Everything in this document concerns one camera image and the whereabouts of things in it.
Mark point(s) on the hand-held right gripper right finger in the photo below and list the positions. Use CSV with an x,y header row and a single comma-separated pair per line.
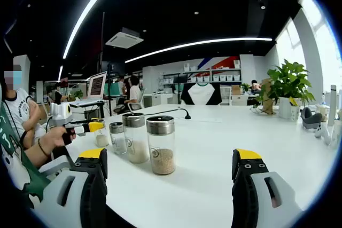
x,y
245,201

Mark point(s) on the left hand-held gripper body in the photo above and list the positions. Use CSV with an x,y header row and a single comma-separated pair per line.
x,y
61,114

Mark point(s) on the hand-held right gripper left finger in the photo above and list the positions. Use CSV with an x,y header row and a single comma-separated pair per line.
x,y
93,201

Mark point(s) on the small seasoning bottle cream powder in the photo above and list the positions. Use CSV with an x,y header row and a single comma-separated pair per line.
x,y
101,138

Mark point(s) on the small seasoning bottle white powder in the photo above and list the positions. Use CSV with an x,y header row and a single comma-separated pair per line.
x,y
118,141

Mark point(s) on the tall seasoning bottle white grains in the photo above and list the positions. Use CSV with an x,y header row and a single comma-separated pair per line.
x,y
135,142

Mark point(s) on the tall seasoning bottle brown grains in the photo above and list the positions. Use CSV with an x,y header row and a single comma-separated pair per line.
x,y
161,150

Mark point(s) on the grey thermos bottle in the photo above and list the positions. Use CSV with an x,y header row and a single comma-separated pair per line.
x,y
332,105

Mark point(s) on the person's left hand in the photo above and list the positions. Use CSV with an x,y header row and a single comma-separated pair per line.
x,y
54,140

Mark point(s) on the laptop stand desk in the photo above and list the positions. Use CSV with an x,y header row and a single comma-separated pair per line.
x,y
91,108

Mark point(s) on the small green plant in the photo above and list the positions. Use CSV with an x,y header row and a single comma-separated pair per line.
x,y
78,94
245,87

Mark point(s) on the white laptop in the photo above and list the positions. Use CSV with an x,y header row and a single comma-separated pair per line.
x,y
97,85

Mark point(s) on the white ceiling light strip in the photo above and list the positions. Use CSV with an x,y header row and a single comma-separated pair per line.
x,y
200,43
60,73
85,11

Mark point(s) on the black tripod pole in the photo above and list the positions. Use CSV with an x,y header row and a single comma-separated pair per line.
x,y
109,86

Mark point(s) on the teal partition panel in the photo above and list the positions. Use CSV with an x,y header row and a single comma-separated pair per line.
x,y
114,89

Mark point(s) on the white mesh office chair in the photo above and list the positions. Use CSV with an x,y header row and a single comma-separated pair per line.
x,y
139,102

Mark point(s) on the person's green printed shirt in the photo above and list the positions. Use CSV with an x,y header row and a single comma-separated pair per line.
x,y
13,169

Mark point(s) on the ceiling air conditioner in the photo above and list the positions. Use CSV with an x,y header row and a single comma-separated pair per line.
x,y
124,38

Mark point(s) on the white plant pot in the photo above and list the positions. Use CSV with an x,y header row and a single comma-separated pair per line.
x,y
284,108

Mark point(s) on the small printed white pot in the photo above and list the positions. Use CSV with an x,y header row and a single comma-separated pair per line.
x,y
294,112

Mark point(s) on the white controller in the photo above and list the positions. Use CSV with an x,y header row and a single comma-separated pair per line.
x,y
322,132

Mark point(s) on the grey headset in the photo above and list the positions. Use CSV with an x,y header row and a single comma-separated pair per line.
x,y
310,119

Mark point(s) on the brown paper bag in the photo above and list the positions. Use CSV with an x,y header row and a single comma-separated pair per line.
x,y
268,94

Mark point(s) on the cardboard box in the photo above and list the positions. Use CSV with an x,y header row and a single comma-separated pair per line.
x,y
236,89

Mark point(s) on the printed paper cup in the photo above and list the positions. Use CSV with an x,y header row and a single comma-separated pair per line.
x,y
336,134

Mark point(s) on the black and white shirt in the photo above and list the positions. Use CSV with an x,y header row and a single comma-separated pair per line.
x,y
201,94

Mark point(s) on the clear plastic cup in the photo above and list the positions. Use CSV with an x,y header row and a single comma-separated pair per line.
x,y
322,111

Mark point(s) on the green leafy plant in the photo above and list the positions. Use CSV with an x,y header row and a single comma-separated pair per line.
x,y
290,78

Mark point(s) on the narrow bright window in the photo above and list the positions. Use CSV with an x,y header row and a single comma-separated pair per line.
x,y
290,49

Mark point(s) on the large bright window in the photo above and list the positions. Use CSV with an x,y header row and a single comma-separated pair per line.
x,y
323,38

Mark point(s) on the wall shelf with white boxes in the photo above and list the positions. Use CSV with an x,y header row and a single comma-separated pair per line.
x,y
211,74

